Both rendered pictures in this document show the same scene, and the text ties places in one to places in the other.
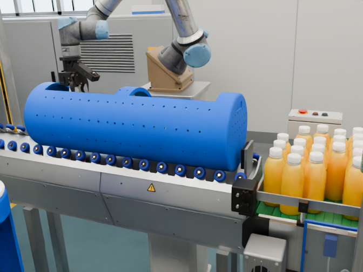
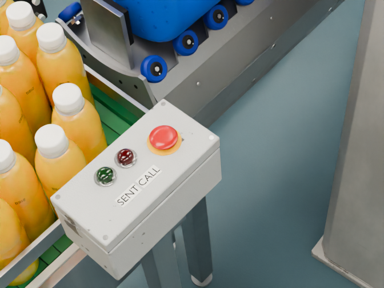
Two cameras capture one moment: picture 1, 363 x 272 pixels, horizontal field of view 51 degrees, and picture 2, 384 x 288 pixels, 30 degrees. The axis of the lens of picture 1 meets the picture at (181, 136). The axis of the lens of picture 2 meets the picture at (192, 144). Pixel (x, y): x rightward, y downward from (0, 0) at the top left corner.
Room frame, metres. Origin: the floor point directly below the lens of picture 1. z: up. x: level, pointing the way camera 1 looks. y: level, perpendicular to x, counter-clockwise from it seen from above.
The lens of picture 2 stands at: (1.71, -0.96, 1.83)
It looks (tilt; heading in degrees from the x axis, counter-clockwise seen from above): 55 degrees down; 114
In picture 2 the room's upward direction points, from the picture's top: 7 degrees counter-clockwise
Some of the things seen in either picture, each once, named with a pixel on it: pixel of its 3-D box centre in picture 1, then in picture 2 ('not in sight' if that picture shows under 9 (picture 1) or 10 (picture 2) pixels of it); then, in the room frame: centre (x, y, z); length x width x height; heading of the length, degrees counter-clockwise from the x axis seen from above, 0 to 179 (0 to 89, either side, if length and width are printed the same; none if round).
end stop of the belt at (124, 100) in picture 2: (268, 169); (76, 65); (1.23, -0.31, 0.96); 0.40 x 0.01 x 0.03; 156
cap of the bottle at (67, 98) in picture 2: (304, 129); (67, 97); (1.31, -0.45, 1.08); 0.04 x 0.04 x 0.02
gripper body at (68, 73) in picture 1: (72, 70); not in sight; (1.57, 0.44, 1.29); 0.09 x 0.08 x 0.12; 66
